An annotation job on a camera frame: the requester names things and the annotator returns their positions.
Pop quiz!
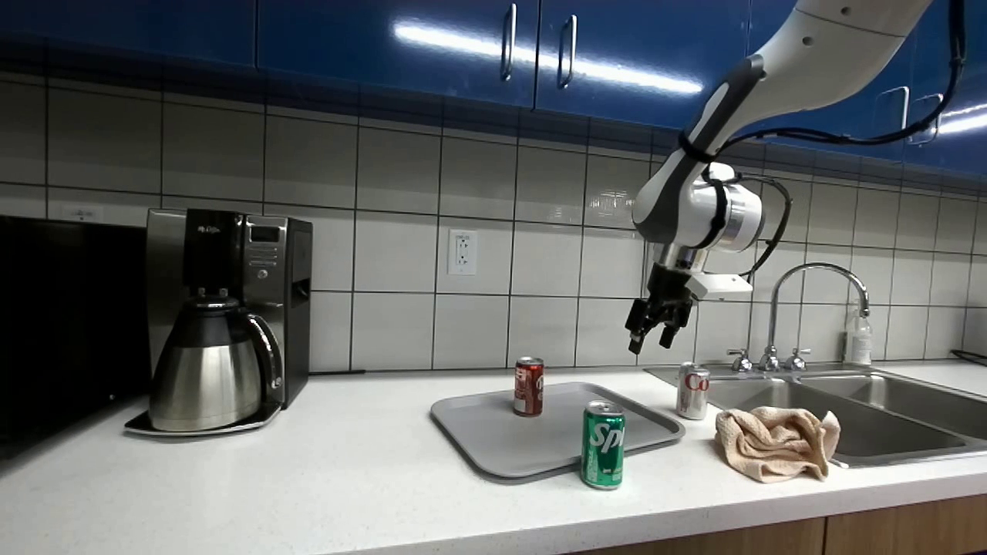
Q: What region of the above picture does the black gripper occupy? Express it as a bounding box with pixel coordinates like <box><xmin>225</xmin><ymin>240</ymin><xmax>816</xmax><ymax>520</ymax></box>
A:
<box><xmin>623</xmin><ymin>263</ymin><xmax>710</xmax><ymax>360</ymax></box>

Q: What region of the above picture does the silver diet coke can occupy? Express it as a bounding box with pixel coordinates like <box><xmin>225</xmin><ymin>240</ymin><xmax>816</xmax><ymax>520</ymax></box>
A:
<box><xmin>675</xmin><ymin>360</ymin><xmax>716</xmax><ymax>422</ymax></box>

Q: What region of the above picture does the red soda can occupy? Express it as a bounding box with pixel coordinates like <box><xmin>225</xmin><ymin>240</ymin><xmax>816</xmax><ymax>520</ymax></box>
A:
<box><xmin>513</xmin><ymin>354</ymin><xmax>550</xmax><ymax>420</ymax></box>

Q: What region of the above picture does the grey plastic tray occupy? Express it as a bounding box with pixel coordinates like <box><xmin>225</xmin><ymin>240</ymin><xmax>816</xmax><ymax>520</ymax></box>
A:
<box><xmin>424</xmin><ymin>379</ymin><xmax>688</xmax><ymax>485</ymax></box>

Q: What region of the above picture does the green Sprite can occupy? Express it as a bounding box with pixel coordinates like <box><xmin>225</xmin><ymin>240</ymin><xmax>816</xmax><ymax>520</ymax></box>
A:
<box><xmin>576</xmin><ymin>399</ymin><xmax>629</xmax><ymax>495</ymax></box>

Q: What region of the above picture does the beige crumpled cloth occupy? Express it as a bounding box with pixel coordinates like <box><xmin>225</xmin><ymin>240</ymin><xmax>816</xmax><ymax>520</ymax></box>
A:
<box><xmin>712</xmin><ymin>405</ymin><xmax>845</xmax><ymax>487</ymax></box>

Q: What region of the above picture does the white plastic bottle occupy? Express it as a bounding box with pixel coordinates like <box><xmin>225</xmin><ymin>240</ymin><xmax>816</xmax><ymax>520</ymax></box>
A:
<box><xmin>841</xmin><ymin>311</ymin><xmax>877</xmax><ymax>371</ymax></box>

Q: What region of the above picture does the chrome gooseneck faucet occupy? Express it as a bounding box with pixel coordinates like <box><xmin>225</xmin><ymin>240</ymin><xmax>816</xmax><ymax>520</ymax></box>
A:
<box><xmin>759</xmin><ymin>258</ymin><xmax>874</xmax><ymax>373</ymax></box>

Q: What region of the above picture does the stainless steel double sink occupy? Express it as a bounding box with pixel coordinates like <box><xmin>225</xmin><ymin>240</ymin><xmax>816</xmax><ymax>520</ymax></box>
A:
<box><xmin>657</xmin><ymin>365</ymin><xmax>987</xmax><ymax>471</ymax></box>

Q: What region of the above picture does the wooden base cabinet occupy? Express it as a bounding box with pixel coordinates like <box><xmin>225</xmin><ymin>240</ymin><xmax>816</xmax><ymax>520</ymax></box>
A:
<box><xmin>583</xmin><ymin>492</ymin><xmax>987</xmax><ymax>555</ymax></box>

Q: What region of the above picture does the black steel coffee maker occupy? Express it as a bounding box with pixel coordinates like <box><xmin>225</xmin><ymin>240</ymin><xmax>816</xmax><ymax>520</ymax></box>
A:
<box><xmin>123</xmin><ymin>206</ymin><xmax>313</xmax><ymax>440</ymax></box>

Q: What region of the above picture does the stainless steel coffee carafe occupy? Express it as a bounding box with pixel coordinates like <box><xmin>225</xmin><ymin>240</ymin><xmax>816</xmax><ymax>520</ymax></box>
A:
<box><xmin>147</xmin><ymin>300</ymin><xmax>282</xmax><ymax>436</ymax></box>

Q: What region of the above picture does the black microwave oven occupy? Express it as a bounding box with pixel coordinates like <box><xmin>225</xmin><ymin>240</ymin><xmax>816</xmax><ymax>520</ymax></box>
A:
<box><xmin>0</xmin><ymin>214</ymin><xmax>154</xmax><ymax>457</ymax></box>

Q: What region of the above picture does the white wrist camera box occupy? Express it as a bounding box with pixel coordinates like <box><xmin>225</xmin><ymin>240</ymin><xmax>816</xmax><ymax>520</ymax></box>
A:
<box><xmin>688</xmin><ymin>273</ymin><xmax>754</xmax><ymax>306</ymax></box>

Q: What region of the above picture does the white wall outlet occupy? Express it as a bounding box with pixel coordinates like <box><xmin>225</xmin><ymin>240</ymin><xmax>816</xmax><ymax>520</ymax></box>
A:
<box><xmin>446</xmin><ymin>225</ymin><xmax>482</xmax><ymax>278</ymax></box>

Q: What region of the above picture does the metal cabinet door handle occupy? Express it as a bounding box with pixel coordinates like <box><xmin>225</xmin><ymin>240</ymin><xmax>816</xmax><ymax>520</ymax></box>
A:
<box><xmin>925</xmin><ymin>89</ymin><xmax>950</xmax><ymax>142</ymax></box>
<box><xmin>495</xmin><ymin>0</ymin><xmax>520</xmax><ymax>86</ymax></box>
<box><xmin>555</xmin><ymin>12</ymin><xmax>583</xmax><ymax>92</ymax></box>

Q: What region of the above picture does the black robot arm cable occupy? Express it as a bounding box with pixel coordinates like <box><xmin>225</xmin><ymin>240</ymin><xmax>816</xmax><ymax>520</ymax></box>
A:
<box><xmin>705</xmin><ymin>0</ymin><xmax>972</xmax><ymax>284</ymax></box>

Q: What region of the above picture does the blue wall cabinet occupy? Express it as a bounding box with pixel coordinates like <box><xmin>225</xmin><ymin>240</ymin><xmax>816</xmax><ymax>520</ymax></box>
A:
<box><xmin>0</xmin><ymin>0</ymin><xmax>987</xmax><ymax>182</ymax></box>

